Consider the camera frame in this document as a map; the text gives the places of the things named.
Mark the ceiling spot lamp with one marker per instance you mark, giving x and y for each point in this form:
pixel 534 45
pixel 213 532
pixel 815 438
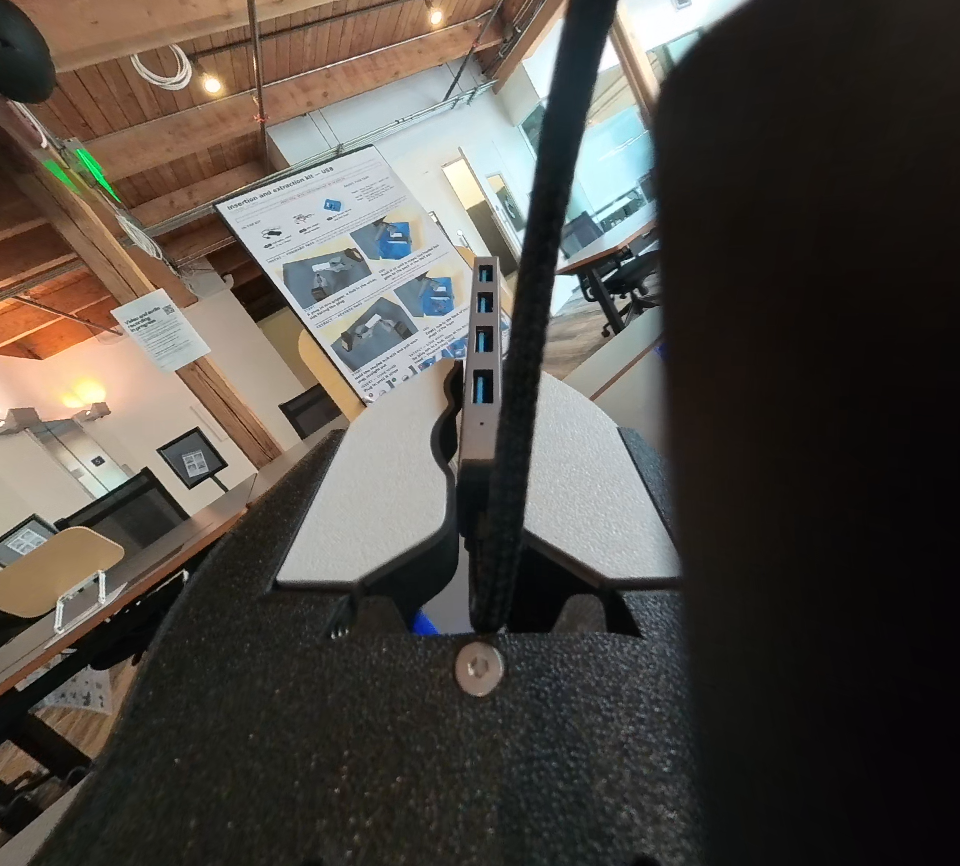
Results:
pixel 435 16
pixel 211 83

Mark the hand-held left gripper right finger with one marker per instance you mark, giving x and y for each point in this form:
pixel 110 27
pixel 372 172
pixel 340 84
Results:
pixel 600 506

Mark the framed sign on stand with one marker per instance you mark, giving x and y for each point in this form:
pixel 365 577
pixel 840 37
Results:
pixel 191 457

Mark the wooden support post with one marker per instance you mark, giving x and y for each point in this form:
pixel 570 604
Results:
pixel 112 259

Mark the paper notice sheet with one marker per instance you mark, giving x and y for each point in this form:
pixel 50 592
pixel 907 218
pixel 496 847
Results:
pixel 161 330

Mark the clear acrylic stand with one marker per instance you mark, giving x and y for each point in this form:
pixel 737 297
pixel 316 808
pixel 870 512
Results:
pixel 75 600

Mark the office desk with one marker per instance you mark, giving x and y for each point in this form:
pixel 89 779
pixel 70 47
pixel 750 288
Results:
pixel 600 251

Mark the grey USB hub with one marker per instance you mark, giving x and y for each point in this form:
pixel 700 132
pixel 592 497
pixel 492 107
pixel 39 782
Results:
pixel 480 431

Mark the blue plastic bin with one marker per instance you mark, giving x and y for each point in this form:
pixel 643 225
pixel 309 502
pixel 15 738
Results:
pixel 424 622

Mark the green exit sign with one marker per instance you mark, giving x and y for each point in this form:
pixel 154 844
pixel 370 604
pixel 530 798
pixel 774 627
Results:
pixel 82 165

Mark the black office chair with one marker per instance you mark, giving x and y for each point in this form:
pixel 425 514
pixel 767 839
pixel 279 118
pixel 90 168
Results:
pixel 634 281

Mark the instruction poster board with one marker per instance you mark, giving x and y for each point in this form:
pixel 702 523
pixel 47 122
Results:
pixel 330 259

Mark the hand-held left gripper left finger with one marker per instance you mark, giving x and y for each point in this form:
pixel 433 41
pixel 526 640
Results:
pixel 360 491

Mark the black round ceiling fixture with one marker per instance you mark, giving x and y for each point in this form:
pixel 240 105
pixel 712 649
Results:
pixel 19 49

